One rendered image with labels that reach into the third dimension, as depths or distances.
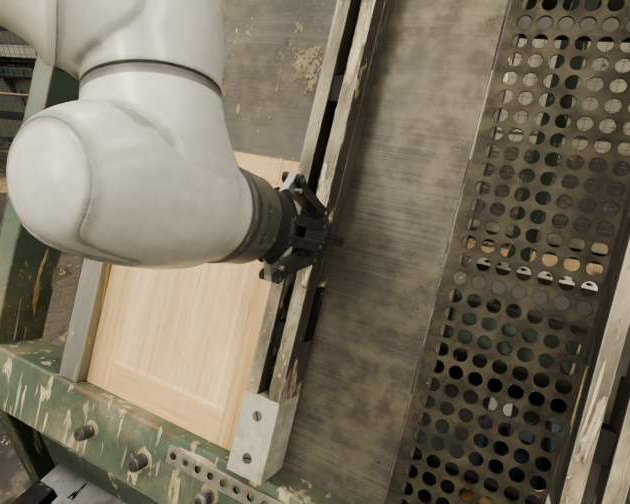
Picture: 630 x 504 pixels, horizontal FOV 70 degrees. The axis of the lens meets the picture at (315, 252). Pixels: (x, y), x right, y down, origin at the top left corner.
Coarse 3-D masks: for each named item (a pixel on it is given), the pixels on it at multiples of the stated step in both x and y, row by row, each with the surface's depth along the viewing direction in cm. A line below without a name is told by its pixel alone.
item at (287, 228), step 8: (280, 192) 46; (288, 192) 49; (280, 200) 44; (288, 200) 46; (288, 208) 45; (296, 208) 51; (288, 216) 44; (280, 224) 43; (288, 224) 44; (280, 232) 43; (288, 232) 45; (280, 240) 44; (288, 240) 46; (272, 248) 44; (280, 248) 45; (288, 248) 51; (264, 256) 45; (272, 256) 46; (280, 256) 50
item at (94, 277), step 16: (96, 272) 85; (80, 288) 87; (96, 288) 85; (80, 304) 87; (96, 304) 86; (80, 320) 86; (96, 320) 87; (80, 336) 86; (64, 352) 88; (80, 352) 86; (64, 368) 87; (80, 368) 86
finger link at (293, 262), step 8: (288, 256) 56; (296, 256) 56; (312, 256) 57; (280, 264) 52; (288, 264) 53; (296, 264) 54; (304, 264) 56; (312, 264) 58; (280, 272) 51; (288, 272) 52; (272, 280) 51; (280, 280) 51
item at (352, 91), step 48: (384, 0) 66; (336, 48) 65; (336, 96) 65; (336, 144) 64; (336, 192) 67; (288, 288) 68; (288, 336) 66; (288, 384) 67; (240, 432) 68; (288, 432) 71
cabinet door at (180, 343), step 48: (144, 288) 84; (192, 288) 80; (240, 288) 76; (96, 336) 87; (144, 336) 83; (192, 336) 79; (240, 336) 75; (96, 384) 87; (144, 384) 82; (192, 384) 78; (240, 384) 74; (192, 432) 78
